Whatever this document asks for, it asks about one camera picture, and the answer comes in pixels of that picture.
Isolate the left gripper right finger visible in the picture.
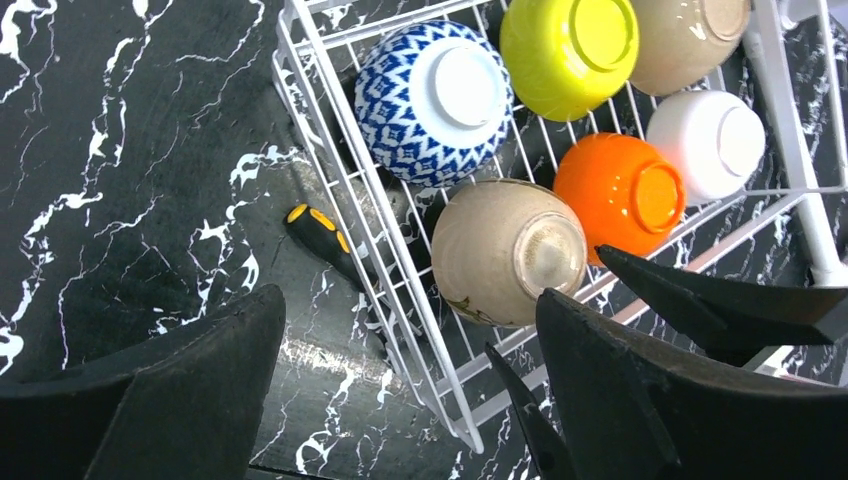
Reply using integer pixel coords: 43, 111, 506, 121
536, 289, 847, 479

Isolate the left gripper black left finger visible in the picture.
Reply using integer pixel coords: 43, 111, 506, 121
1, 284, 286, 479

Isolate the beige bowl white inside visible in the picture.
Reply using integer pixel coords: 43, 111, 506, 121
629, 0, 751, 96

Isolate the orange bowl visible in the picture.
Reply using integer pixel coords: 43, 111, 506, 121
552, 133, 686, 267

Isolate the small yellow black object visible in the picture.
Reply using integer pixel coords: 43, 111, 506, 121
284, 203, 367, 292

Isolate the white wire dish rack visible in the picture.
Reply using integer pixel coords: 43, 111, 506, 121
272, 1, 830, 451

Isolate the yellow-green bowl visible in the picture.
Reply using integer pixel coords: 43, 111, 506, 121
499, 0, 640, 122

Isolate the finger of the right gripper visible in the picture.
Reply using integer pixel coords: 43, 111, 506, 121
485, 343, 577, 480
595, 244, 847, 367

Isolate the red patterned bowl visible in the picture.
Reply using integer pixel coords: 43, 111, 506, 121
353, 19, 514, 187

